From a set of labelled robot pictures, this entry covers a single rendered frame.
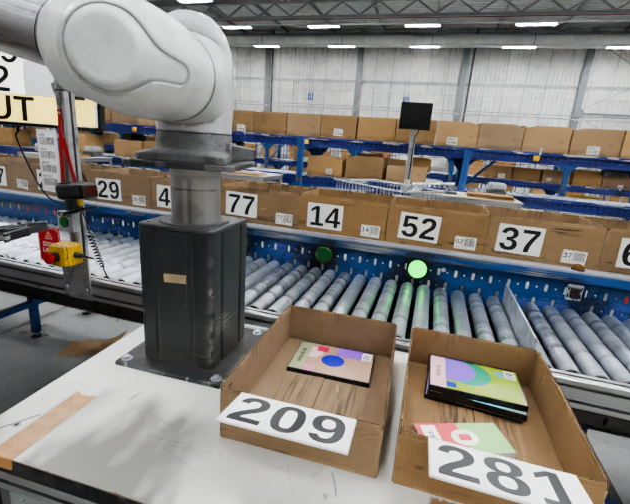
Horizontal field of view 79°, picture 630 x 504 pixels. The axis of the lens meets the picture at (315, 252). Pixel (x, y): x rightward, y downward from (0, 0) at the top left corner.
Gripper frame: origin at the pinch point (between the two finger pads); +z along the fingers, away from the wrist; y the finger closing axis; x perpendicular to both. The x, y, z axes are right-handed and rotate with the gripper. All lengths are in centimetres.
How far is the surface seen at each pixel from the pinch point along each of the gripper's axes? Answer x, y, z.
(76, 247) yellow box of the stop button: 8.5, -3.5, 10.6
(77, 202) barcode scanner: -7.4, -7.3, 9.3
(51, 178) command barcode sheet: -13.6, 6.8, 12.6
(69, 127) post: -30.5, -1.9, 13.7
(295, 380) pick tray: 19, -93, -17
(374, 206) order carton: -8, -94, 73
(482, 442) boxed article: 18, -131, -22
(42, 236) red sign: 7.2, 12.9, 11.7
